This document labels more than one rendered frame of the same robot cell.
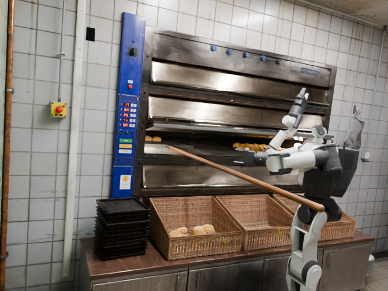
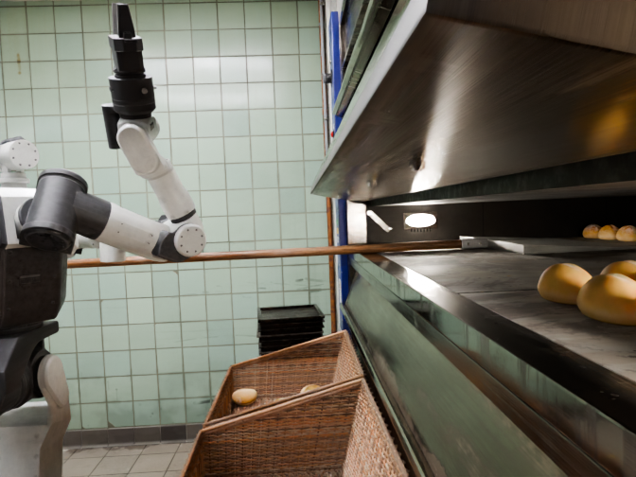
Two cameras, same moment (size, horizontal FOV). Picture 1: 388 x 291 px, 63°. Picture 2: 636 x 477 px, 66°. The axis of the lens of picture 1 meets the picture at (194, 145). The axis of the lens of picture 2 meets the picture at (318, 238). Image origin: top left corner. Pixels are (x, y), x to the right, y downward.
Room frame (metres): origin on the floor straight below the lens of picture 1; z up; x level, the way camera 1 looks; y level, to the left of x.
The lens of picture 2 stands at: (3.03, -1.51, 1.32)
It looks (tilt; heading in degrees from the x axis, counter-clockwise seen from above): 3 degrees down; 114
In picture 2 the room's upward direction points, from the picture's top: 2 degrees counter-clockwise
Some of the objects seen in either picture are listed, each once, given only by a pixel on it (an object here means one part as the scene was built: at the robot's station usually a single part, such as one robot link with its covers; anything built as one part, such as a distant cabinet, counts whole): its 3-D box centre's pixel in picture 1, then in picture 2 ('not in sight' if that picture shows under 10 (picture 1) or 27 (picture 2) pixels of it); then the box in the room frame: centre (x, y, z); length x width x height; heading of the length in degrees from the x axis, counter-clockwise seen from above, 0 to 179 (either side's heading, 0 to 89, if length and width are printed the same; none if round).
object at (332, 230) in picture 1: (312, 215); not in sight; (2.76, -1.11, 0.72); 0.56 x 0.49 x 0.28; 116
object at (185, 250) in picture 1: (193, 223); (287, 390); (2.24, -0.05, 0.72); 0.56 x 0.49 x 0.28; 116
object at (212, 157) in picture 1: (242, 159); (403, 281); (2.75, -0.43, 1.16); 1.80 x 0.06 x 0.04; 116
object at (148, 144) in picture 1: (160, 143); (538, 240); (3.04, 0.33, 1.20); 0.55 x 0.36 x 0.03; 116
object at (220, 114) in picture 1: (248, 116); not in sight; (2.73, -0.44, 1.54); 1.79 x 0.11 x 0.19; 116
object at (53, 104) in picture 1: (58, 109); not in sight; (2.03, 0.89, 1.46); 0.10 x 0.07 x 0.10; 116
